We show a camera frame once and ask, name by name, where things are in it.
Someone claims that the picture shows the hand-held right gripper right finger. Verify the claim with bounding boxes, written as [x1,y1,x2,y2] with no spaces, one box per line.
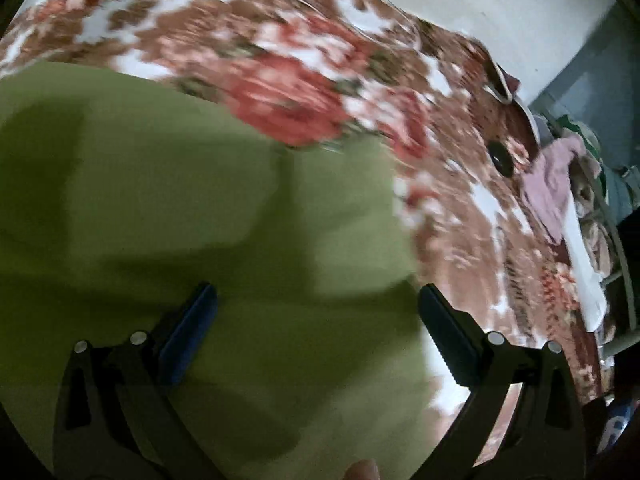
[410,283,590,480]

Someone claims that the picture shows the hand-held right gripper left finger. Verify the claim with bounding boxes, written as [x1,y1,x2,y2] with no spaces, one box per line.
[52,281,227,480]

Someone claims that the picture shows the green garment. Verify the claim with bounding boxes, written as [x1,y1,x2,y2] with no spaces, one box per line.
[0,62,437,480]

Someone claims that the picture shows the person's right hand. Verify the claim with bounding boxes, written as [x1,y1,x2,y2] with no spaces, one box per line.
[345,459,382,480]

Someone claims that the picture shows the pale pink cloth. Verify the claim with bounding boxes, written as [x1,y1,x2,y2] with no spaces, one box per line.
[521,135,590,247]

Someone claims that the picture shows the dark round object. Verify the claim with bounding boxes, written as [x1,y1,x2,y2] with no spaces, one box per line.
[487,141,516,179]

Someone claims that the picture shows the blue and white object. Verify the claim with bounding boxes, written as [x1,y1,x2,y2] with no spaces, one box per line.
[601,399,635,455]

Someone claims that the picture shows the teal green cloth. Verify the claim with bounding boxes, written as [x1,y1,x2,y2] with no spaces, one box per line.
[601,166,640,222]

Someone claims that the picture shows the floral brown blanket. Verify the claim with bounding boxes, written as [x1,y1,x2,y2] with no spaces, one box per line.
[0,0,610,467]

